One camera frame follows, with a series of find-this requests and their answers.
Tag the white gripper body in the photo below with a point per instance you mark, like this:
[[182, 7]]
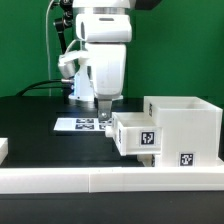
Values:
[[105, 36]]

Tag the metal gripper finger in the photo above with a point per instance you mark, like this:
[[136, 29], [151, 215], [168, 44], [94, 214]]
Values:
[[104, 109]]

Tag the white drawer box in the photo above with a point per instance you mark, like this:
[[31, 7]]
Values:
[[147, 160], [134, 134]]

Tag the white drawer cabinet frame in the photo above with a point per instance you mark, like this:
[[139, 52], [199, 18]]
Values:
[[190, 130]]

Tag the white front drawer box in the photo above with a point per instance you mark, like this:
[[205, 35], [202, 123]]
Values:
[[147, 160]]

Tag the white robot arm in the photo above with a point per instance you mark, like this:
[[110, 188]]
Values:
[[120, 7]]

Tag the marker tag sheet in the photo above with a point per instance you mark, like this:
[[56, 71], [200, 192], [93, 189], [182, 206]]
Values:
[[80, 124]]

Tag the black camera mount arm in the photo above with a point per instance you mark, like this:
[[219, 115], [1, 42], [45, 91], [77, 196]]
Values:
[[65, 22]]

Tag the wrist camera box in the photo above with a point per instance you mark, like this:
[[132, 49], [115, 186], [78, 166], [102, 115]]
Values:
[[66, 62]]

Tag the white front barrier wall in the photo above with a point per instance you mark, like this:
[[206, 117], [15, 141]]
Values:
[[92, 180]]

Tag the white barrier wall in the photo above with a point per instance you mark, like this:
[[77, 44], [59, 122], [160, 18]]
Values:
[[92, 180], [3, 149]]

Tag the white left barrier wall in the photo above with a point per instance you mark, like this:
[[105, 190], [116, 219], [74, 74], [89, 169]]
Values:
[[3, 149]]

